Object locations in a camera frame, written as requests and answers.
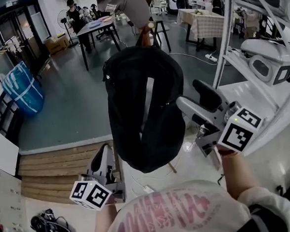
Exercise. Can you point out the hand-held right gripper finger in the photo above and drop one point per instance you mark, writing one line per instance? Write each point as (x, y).
(207, 93)
(191, 106)

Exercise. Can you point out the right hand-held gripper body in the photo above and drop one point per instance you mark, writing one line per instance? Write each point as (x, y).
(240, 131)

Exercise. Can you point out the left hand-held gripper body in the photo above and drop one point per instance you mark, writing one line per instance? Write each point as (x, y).
(91, 193)

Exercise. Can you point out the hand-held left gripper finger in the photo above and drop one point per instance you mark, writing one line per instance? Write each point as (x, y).
(108, 160)
(97, 158)

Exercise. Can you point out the black backpack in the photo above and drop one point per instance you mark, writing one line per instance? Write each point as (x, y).
(128, 89)

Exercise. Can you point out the wooden coat stand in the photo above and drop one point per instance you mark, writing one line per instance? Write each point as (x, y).
(147, 27)

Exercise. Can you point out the person's right forearm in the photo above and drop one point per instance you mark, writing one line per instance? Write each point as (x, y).
(238, 176)

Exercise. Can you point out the person's left forearm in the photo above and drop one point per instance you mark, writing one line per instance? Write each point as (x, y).
(103, 227)

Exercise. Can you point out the white power strip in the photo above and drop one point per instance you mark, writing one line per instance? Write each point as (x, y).
(148, 189)
(210, 58)

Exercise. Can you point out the white metal shelving unit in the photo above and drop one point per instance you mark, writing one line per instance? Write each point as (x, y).
(257, 92)

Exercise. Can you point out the brown wooden step platform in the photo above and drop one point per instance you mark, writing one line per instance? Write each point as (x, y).
(52, 169)

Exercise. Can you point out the table with checkered cloth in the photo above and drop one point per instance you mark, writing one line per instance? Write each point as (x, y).
(202, 22)

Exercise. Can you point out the grey chair with black legs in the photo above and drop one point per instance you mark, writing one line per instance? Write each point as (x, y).
(162, 32)

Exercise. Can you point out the beige drawer cabinet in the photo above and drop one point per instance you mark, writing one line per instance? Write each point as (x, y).
(7, 197)

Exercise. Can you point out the cream sweatshirt with pink print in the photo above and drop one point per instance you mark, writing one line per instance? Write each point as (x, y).
(178, 209)

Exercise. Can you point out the white cabinet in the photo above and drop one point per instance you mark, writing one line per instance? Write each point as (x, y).
(1, 152)

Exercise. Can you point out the blue wrapped bundle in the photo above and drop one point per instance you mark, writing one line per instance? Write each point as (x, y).
(22, 92)

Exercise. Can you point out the white office chair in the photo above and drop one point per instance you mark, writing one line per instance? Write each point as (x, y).
(159, 4)

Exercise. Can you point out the black open shelf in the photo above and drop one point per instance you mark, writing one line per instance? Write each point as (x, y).
(3, 115)

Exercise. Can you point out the grey hanging garment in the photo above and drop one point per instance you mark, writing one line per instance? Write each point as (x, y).
(127, 7)

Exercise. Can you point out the cardboard box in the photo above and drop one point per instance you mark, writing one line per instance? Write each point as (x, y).
(56, 45)

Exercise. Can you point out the black standing fan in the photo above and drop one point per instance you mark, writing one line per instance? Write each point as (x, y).
(62, 19)

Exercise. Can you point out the black framed glass door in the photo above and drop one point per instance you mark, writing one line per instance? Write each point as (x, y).
(22, 25)

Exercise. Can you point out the black clothes rail with hangers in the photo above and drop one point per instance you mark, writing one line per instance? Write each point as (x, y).
(2, 52)

